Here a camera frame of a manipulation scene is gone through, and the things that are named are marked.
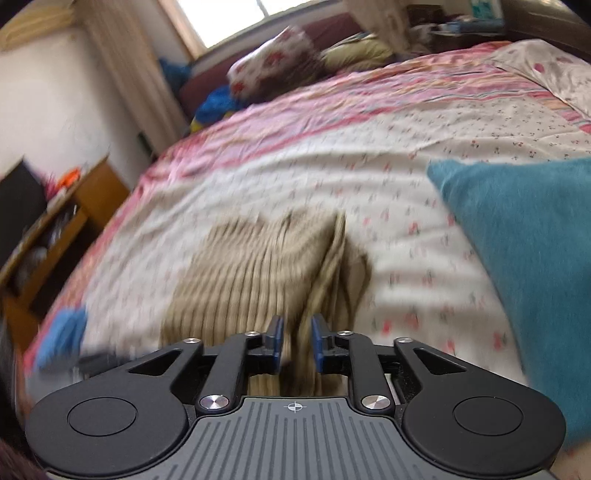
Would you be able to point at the blue yellow cloth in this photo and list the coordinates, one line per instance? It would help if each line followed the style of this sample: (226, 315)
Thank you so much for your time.
(217, 108)

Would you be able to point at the orange object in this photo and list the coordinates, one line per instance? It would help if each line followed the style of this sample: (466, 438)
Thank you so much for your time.
(69, 177)

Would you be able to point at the yellow-green pillow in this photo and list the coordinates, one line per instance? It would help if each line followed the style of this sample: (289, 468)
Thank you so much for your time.
(360, 53)

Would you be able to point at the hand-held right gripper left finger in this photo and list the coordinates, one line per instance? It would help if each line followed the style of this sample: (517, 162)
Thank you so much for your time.
(277, 344)

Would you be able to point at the blue bag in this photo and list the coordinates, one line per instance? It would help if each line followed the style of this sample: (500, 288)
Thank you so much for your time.
(175, 74)

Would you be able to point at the pink floral bedsheet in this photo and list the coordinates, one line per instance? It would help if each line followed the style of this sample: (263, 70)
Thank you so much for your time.
(323, 152)

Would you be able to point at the white red floral pillow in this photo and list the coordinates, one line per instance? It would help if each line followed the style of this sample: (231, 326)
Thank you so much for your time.
(272, 64)

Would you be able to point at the black television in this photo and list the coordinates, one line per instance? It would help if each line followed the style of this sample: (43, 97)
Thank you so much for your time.
(21, 207)

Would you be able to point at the cluttered nightstand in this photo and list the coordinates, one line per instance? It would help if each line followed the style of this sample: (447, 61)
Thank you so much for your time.
(452, 32)

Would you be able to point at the floral bed pillow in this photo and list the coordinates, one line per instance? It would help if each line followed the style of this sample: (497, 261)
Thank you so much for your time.
(549, 74)

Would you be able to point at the person's maroon clothing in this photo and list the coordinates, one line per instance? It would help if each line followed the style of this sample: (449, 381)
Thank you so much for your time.
(14, 464)

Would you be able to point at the white plastic bag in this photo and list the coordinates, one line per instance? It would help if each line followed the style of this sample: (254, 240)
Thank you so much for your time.
(62, 226)

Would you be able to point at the dark headboard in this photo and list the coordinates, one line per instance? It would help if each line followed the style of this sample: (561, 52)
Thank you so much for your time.
(540, 23)

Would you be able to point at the teal fuzzy cloth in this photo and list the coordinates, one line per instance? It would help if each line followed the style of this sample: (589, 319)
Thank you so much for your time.
(531, 258)

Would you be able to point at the maroon sofa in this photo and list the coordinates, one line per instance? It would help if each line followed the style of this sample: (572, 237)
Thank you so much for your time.
(203, 87)

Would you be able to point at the wooden cabinet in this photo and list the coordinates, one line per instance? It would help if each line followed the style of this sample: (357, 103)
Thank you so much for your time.
(104, 184)

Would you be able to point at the yellow teal wall poster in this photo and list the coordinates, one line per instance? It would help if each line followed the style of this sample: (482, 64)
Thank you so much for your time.
(482, 7)

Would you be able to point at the beige ribbed knit garment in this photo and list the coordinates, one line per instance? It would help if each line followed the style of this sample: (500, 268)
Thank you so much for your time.
(240, 277)

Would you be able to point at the window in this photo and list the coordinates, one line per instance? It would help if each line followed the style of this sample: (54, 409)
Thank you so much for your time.
(221, 14)

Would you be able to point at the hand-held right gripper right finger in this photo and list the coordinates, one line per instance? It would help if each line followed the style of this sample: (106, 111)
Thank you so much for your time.
(317, 344)

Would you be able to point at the beige curtain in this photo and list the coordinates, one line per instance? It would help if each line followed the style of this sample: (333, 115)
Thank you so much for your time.
(378, 23)
(129, 69)

